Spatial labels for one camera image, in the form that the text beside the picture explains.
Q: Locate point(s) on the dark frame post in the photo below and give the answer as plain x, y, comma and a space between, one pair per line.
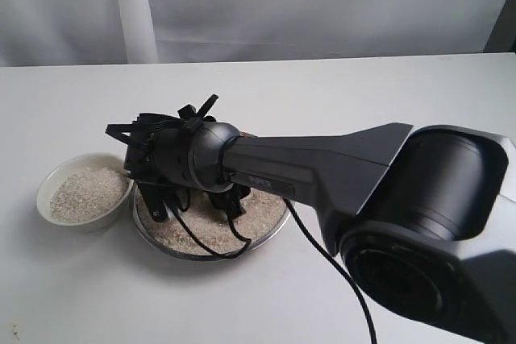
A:
502, 37

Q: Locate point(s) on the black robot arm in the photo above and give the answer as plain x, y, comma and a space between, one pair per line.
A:
424, 220

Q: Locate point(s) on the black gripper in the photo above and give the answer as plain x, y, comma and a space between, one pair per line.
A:
159, 152

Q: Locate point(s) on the white ceramic bowl with rice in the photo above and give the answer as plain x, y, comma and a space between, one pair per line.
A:
86, 193

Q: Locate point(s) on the steel pan of rice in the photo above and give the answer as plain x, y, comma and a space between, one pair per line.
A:
265, 214

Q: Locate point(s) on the white curtain backdrop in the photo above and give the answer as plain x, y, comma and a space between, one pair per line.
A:
65, 32

